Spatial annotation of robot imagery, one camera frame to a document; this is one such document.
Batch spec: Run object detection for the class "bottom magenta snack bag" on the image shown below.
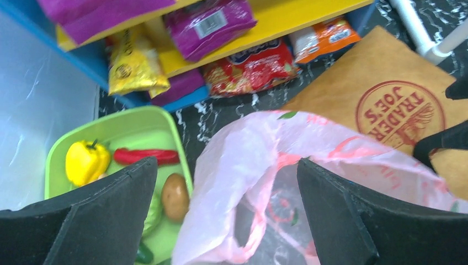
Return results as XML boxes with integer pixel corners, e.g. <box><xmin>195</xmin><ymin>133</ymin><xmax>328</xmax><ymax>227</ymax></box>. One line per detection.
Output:
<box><xmin>150</xmin><ymin>68</ymin><xmax>205</xmax><ymax>107</ymax></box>

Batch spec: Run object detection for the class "blue pink yellow shelf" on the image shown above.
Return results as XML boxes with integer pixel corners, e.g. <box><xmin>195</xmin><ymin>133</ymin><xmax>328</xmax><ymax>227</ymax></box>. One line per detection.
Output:
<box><xmin>0</xmin><ymin>0</ymin><xmax>377</xmax><ymax>113</ymax></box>

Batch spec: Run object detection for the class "red chili pepper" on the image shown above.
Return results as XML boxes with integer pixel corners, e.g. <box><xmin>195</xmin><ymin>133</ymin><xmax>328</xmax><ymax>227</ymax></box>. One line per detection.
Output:
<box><xmin>113</xmin><ymin>148</ymin><xmax>180</xmax><ymax>165</ymax></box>

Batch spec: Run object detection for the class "yellow snack bag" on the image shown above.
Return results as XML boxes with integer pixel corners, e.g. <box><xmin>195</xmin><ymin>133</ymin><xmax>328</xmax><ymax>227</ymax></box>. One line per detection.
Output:
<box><xmin>108</xmin><ymin>25</ymin><xmax>171</xmax><ymax>98</ymax></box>

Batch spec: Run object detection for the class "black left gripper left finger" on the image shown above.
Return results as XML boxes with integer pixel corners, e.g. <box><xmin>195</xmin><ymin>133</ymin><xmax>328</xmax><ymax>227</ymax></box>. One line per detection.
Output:
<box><xmin>1</xmin><ymin>157</ymin><xmax>157</xmax><ymax>264</ymax></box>

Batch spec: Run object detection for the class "pink plastic grocery bag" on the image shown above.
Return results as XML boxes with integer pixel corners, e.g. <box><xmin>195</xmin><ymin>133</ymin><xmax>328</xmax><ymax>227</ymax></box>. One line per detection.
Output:
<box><xmin>172</xmin><ymin>111</ymin><xmax>467</xmax><ymax>264</ymax></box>

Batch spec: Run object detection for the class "yellow bell pepper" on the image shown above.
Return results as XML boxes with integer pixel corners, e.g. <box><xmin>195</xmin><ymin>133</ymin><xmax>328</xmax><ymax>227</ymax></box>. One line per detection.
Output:
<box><xmin>65</xmin><ymin>139</ymin><xmax>111</xmax><ymax>187</ymax></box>

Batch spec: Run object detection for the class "green cabbage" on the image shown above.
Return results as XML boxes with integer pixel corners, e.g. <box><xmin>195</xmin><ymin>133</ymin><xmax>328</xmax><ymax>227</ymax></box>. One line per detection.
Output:
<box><xmin>142</xmin><ymin>193</ymin><xmax>163</xmax><ymax>237</ymax></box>

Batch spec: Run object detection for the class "red Kopiko snack bag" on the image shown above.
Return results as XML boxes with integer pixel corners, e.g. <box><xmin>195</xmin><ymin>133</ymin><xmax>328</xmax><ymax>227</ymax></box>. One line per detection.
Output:
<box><xmin>201</xmin><ymin>38</ymin><xmax>301</xmax><ymax>98</ymax></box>

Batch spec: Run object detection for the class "orange white snack packet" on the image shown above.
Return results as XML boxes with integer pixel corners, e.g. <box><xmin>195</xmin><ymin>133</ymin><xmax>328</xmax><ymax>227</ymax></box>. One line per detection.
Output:
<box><xmin>289</xmin><ymin>16</ymin><xmax>361</xmax><ymax>64</ymax></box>

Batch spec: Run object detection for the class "brown Trader Joe's tote bag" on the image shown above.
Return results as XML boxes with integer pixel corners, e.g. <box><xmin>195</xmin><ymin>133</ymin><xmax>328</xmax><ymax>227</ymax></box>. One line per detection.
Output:
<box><xmin>282</xmin><ymin>27</ymin><xmax>467</xmax><ymax>205</ymax></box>

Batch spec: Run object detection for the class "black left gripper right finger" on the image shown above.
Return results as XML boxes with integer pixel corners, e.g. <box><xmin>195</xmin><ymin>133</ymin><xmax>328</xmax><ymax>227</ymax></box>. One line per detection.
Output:
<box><xmin>297</xmin><ymin>158</ymin><xmax>467</xmax><ymax>264</ymax></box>

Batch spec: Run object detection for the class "magenta Toor snack bag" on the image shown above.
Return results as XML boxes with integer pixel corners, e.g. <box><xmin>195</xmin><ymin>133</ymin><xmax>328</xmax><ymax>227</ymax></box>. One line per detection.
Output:
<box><xmin>38</xmin><ymin>0</ymin><xmax>175</xmax><ymax>44</ymax></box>

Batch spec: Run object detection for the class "small magenta snack packet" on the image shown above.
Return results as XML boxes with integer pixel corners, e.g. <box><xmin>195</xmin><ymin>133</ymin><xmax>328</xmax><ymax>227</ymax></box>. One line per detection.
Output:
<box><xmin>163</xmin><ymin>1</ymin><xmax>257</xmax><ymax>62</ymax></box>

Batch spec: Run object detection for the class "brown potato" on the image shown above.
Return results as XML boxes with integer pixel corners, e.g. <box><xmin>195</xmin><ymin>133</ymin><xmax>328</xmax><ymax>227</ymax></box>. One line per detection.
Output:
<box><xmin>161</xmin><ymin>173</ymin><xmax>190</xmax><ymax>223</ymax></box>

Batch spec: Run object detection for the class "green vegetable tray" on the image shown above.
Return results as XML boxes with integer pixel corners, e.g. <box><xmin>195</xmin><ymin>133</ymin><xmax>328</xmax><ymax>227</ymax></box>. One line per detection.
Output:
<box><xmin>44</xmin><ymin>106</ymin><xmax>193</xmax><ymax>264</ymax></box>

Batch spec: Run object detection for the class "green cucumber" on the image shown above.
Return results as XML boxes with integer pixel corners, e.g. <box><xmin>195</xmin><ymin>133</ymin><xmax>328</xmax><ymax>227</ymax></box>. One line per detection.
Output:
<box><xmin>135</xmin><ymin>241</ymin><xmax>154</xmax><ymax>264</ymax></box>

